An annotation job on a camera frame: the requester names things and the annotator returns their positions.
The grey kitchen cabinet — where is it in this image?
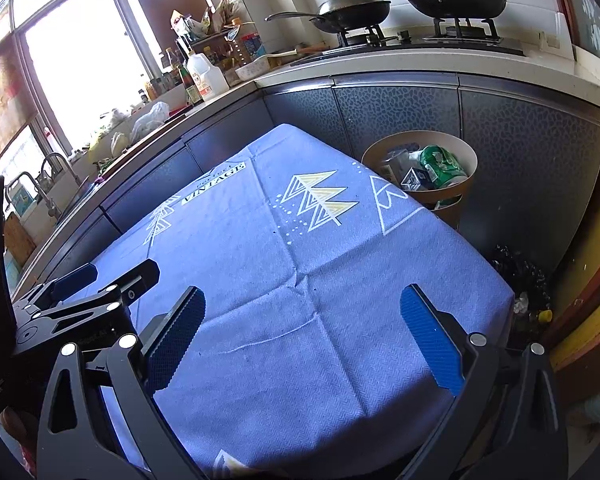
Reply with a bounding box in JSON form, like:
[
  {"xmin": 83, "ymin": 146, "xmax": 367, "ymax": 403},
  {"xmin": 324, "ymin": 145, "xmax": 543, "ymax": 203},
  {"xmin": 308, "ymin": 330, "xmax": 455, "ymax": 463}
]
[{"xmin": 10, "ymin": 72, "xmax": 600, "ymax": 301}]

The blue printed tablecloth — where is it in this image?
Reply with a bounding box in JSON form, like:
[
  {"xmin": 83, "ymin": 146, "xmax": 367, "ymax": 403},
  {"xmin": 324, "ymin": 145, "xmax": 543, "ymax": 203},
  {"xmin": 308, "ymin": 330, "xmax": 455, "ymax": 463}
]
[{"xmin": 62, "ymin": 122, "xmax": 516, "ymax": 480}]

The crushed green can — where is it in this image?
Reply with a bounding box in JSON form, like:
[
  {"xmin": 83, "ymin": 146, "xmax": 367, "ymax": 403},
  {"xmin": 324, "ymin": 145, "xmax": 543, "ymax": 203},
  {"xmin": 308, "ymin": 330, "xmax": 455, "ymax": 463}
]
[{"xmin": 420, "ymin": 145, "xmax": 468, "ymax": 186}]

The blue white box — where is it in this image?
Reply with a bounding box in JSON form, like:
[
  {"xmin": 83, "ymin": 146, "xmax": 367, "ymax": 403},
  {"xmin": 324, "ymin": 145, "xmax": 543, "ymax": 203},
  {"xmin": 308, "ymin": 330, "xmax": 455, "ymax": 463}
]
[{"xmin": 7, "ymin": 182, "xmax": 36, "ymax": 216}]

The wooden cutting board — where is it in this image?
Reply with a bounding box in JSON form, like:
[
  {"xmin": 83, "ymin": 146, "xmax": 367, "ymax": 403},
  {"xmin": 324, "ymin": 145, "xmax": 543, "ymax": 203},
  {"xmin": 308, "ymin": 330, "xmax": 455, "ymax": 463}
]
[{"xmin": 2, "ymin": 212, "xmax": 37, "ymax": 267}]

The white plastic jug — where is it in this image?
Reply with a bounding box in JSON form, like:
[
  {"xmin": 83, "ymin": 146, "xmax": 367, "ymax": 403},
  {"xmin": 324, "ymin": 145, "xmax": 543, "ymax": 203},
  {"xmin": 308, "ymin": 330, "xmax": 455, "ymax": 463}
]
[{"xmin": 186, "ymin": 50, "xmax": 229, "ymax": 103}]

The blue white milk carton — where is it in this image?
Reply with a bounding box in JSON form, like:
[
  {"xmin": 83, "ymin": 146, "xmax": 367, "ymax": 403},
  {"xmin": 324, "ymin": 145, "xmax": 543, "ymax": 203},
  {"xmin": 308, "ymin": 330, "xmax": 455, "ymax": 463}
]
[{"xmin": 400, "ymin": 165, "xmax": 436, "ymax": 192}]

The black gas stove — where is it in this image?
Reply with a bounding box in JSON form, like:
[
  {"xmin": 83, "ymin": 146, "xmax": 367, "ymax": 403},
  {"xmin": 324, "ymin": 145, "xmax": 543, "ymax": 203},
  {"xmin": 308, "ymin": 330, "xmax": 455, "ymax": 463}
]
[{"xmin": 290, "ymin": 17, "xmax": 526, "ymax": 66}]

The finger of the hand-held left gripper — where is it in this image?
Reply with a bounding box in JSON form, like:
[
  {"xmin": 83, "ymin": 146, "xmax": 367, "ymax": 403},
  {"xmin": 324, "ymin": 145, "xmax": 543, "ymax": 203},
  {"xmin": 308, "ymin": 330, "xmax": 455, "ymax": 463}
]
[
  {"xmin": 32, "ymin": 258, "xmax": 161, "ymax": 356},
  {"xmin": 11, "ymin": 263, "xmax": 99, "ymax": 313}
]

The crumpled clear plastic bag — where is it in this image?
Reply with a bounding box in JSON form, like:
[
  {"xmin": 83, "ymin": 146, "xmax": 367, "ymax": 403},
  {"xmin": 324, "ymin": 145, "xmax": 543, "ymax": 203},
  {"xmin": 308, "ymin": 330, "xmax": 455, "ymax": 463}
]
[{"xmin": 130, "ymin": 101, "xmax": 171, "ymax": 141}]

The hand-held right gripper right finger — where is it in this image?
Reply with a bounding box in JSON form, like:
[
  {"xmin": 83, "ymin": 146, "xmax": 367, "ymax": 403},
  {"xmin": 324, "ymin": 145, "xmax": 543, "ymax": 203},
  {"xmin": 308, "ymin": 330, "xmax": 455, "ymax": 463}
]
[{"xmin": 400, "ymin": 283, "xmax": 563, "ymax": 480}]

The round brown trash bin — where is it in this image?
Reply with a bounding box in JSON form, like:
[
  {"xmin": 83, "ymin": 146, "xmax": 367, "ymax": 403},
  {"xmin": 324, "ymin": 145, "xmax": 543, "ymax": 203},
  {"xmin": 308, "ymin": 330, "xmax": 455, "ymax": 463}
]
[{"xmin": 361, "ymin": 130, "xmax": 479, "ymax": 233}]

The white plastic basket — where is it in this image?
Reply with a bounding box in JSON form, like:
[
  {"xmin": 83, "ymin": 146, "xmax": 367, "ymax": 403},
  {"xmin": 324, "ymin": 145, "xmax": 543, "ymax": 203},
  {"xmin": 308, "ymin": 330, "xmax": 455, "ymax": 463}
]
[{"xmin": 235, "ymin": 55, "xmax": 272, "ymax": 82}]

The clear oil bottle blue label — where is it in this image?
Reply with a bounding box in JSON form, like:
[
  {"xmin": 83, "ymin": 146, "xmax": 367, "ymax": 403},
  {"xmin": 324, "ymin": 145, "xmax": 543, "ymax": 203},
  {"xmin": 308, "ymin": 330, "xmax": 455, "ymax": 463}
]
[{"xmin": 228, "ymin": 17, "xmax": 267, "ymax": 66}]

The black plastic bag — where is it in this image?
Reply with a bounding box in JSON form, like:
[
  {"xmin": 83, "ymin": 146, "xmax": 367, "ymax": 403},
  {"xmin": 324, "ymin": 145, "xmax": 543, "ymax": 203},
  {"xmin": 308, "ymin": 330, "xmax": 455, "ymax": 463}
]
[{"xmin": 490, "ymin": 245, "xmax": 551, "ymax": 311}]

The cluttered condiment rack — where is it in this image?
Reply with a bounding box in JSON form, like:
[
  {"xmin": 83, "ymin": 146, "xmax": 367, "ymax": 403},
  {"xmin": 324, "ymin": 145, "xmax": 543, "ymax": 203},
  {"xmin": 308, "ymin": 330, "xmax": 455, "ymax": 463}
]
[{"xmin": 169, "ymin": 0, "xmax": 268, "ymax": 68}]

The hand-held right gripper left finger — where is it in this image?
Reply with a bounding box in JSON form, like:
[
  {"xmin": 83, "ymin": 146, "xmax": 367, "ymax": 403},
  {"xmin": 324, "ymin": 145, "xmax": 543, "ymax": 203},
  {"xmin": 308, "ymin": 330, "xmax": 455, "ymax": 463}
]
[{"xmin": 36, "ymin": 286, "xmax": 206, "ymax": 480}]

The dark sauce bottle green label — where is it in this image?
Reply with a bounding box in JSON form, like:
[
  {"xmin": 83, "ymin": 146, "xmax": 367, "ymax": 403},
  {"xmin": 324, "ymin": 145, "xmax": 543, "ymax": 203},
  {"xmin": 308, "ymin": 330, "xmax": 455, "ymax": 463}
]
[{"xmin": 179, "ymin": 64, "xmax": 204, "ymax": 107}]

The metal faucet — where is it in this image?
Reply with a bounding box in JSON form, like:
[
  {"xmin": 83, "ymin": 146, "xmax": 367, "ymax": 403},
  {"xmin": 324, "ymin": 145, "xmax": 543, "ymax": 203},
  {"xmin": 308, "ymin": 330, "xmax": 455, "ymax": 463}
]
[
  {"xmin": 41, "ymin": 152, "xmax": 81, "ymax": 187},
  {"xmin": 5, "ymin": 171, "xmax": 61, "ymax": 218}
]

